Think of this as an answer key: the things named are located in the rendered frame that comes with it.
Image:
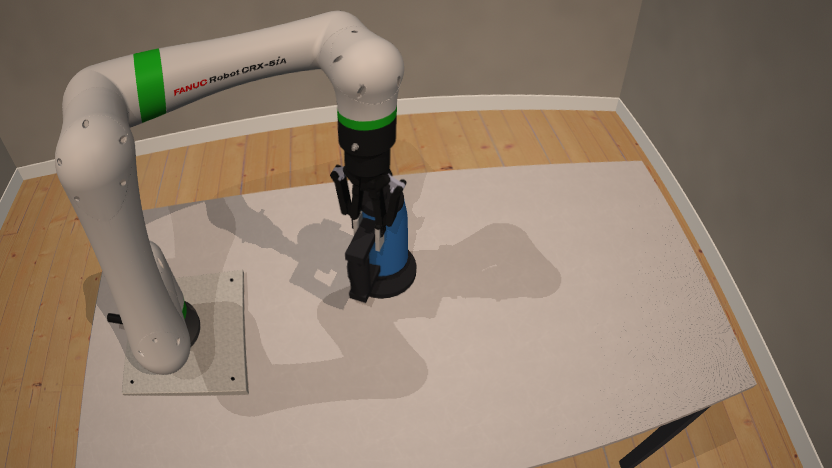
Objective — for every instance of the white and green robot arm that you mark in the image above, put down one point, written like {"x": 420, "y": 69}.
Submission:
{"x": 95, "y": 157}

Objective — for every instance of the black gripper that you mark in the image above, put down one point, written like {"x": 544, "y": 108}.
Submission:
{"x": 370, "y": 166}

